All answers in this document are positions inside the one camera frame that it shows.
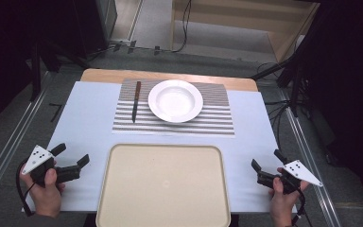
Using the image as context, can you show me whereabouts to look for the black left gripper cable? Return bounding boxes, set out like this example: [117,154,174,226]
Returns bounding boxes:
[15,157,36,218]

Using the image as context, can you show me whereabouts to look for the person's right hand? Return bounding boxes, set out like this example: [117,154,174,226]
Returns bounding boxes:
[268,167,310,227]

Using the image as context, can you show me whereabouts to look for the black floor cables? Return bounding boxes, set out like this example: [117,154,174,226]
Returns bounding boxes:
[256,61,301,149]

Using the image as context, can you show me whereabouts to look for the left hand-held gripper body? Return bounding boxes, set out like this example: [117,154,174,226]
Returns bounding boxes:
[21,145,82,187]

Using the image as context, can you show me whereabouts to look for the white table cover sheet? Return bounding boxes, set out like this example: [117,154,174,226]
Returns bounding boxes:
[22,80,298,214]

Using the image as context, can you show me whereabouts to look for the person's left hand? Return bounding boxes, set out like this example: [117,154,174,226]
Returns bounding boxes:
[20,168,66,219]

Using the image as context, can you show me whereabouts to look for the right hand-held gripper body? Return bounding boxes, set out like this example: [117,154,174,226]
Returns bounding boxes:
[256,159,324,195]

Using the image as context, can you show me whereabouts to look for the beige plastic tray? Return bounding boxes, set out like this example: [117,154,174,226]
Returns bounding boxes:
[95,143,232,227]

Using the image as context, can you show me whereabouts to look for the brown-handled table knife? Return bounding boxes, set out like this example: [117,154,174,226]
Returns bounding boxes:
[131,80,142,124]

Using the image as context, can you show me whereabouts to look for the aluminium floor rail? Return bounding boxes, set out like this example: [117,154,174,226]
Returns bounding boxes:
[0,71,52,213]
[278,89,343,227]

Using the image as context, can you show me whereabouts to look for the white round plate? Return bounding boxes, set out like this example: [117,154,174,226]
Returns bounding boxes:
[147,79,204,124]

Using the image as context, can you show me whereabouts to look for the black metal stand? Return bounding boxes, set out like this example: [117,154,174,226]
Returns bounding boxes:
[27,39,91,102]
[250,46,318,118]

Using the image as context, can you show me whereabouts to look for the hanging black cable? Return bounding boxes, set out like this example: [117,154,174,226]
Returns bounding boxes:
[171,0,193,54]

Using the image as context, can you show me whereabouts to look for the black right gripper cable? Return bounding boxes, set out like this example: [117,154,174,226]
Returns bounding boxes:
[290,185,315,227]

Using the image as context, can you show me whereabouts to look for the light wooden shelf unit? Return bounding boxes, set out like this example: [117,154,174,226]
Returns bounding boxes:
[170,0,321,63]

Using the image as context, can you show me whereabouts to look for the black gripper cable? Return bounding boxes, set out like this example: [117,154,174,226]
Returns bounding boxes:
[15,157,36,218]
[290,185,315,227]

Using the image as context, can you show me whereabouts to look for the dark cabinet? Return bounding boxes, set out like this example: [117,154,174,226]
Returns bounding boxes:
[72,0,118,60]

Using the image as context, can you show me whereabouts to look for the striped placemat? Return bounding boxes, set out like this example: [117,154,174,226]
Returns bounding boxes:
[112,78,236,139]

